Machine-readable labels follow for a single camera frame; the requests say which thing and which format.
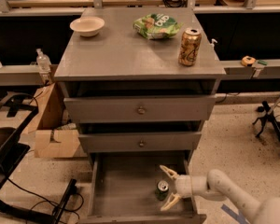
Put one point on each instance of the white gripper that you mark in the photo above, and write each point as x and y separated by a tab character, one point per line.
184	186

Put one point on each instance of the green soda can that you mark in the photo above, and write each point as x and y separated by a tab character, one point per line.
162	190

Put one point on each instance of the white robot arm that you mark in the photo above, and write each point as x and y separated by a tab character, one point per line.
217	186

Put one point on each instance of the grey middle drawer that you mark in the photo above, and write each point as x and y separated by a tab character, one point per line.
126	142

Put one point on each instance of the grey open bottom drawer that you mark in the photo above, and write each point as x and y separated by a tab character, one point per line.
124	188

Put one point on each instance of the grey top drawer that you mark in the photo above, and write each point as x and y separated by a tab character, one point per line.
139	108

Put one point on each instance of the grey wooden drawer cabinet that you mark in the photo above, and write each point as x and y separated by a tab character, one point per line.
119	62

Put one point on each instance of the gold patterned soda can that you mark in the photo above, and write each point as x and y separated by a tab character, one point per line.
190	43

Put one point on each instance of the black tripod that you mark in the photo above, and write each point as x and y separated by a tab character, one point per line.
268	116

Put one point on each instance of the brown cardboard box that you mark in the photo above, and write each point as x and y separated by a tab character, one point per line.
55	136

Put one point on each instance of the white spray bottle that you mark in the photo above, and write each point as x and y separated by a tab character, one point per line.
213	43

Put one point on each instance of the green marker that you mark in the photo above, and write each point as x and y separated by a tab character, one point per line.
262	62

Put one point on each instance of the green chip bag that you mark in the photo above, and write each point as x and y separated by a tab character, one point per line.
157	26

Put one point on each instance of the black metal stand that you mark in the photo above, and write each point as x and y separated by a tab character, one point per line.
11	154

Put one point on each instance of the clear plastic bottle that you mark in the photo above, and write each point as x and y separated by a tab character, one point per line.
43	61

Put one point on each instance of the white ceramic bowl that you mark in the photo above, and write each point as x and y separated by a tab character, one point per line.
87	26

